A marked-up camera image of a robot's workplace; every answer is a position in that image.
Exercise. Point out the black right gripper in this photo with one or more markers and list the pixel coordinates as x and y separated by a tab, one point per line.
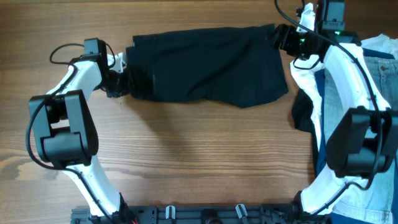
280	37

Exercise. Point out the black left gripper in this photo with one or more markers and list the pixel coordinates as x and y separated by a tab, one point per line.
127	87

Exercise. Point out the black shorts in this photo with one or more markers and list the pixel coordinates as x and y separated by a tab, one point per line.
233	65

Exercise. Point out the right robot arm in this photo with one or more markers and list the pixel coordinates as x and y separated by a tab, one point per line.
355	128

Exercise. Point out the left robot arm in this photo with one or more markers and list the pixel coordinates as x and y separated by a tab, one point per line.
61	134

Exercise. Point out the white t-shirt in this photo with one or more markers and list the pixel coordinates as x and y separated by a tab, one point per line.
306	81

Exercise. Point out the black garment under pile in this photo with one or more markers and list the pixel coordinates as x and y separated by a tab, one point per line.
301	113

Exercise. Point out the dark blue garment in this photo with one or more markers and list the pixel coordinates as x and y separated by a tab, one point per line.
379	203

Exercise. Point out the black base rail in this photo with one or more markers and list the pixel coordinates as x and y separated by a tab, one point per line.
240	213

